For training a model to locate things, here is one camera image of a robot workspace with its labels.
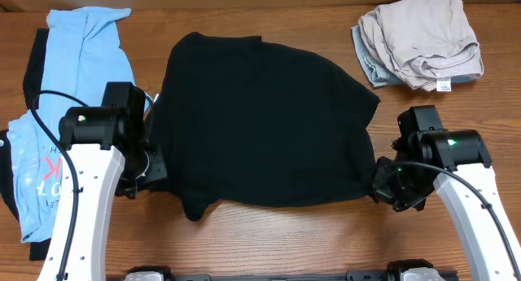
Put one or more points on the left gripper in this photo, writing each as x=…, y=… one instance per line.
x=158, y=171

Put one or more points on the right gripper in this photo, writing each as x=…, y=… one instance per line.
x=383, y=190

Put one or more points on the black t-shirt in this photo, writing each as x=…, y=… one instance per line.
x=260, y=123

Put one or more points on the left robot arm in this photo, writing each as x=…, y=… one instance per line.
x=106, y=154

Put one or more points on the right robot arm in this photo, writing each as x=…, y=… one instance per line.
x=457, y=166

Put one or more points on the grey folded garment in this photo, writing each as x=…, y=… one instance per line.
x=375, y=72

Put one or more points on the light blue printed t-shirt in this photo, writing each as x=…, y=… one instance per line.
x=83, y=54

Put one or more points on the beige folded garment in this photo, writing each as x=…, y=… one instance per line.
x=428, y=44

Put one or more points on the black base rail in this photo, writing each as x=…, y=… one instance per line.
x=409, y=269

